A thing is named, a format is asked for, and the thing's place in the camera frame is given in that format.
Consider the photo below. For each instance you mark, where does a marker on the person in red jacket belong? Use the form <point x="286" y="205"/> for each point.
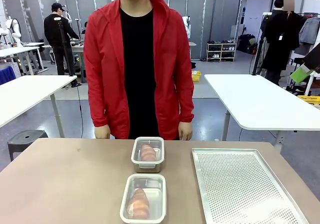
<point x="138" y="71"/>

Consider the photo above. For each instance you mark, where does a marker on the black light stand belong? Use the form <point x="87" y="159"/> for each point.
<point x="257" y="49"/>

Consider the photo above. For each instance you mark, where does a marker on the person in long black coat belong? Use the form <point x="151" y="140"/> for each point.
<point x="277" y="39"/>

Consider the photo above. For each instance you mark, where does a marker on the white background desk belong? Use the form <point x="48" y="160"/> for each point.
<point x="17" y="50"/>

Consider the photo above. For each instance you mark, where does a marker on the dark grey plastic stool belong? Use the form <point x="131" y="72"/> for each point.
<point x="25" y="136"/>

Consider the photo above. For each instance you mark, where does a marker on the steel rectangular container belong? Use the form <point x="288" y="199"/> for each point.
<point x="147" y="169"/>
<point x="157" y="204"/>

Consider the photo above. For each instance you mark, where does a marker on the black tripod stand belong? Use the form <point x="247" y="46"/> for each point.
<point x="63" y="47"/>

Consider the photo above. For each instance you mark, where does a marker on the man in black cap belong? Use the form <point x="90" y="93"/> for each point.
<point x="53" y="32"/>

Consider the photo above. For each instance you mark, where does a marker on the wooden shoe rack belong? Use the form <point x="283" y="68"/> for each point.
<point x="221" y="52"/>

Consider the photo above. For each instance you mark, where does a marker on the blue cloth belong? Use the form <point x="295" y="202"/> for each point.
<point x="6" y="74"/>

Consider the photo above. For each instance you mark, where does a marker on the wide yellow crate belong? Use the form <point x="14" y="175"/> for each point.
<point x="310" y="100"/>

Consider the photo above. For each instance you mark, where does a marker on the small yellow crate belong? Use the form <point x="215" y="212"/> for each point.
<point x="196" y="76"/>

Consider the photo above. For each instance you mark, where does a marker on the person's right forearm red sleeve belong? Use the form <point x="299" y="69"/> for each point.
<point x="98" y="109"/>

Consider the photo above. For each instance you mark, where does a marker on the person's left hand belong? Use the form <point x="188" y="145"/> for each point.
<point x="185" y="131"/>

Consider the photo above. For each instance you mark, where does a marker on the clear plastic clip lid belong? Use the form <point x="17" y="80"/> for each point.
<point x="136" y="149"/>

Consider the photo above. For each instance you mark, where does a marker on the person's left forearm red sleeve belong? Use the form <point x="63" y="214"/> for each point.
<point x="187" y="104"/>

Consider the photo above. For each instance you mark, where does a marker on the hanging grey jacket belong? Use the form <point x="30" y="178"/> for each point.
<point x="310" y="30"/>

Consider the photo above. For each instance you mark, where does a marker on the perforated metal baking tray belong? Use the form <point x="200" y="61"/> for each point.
<point x="240" y="184"/>

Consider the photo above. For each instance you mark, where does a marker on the black bag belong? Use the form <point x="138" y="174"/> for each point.
<point x="246" y="43"/>

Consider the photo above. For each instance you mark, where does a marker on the lidded steel container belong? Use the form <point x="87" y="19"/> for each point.
<point x="125" y="204"/>

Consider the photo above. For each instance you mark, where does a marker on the golden croissant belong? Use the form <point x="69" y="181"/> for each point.
<point x="147" y="152"/>
<point x="138" y="204"/>

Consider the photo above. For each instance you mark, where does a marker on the white table with grey legs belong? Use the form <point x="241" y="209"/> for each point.
<point x="25" y="94"/>

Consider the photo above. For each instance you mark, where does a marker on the person's right hand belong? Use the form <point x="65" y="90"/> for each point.
<point x="103" y="132"/>

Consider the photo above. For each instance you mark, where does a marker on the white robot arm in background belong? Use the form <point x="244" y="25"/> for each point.
<point x="186" y="25"/>

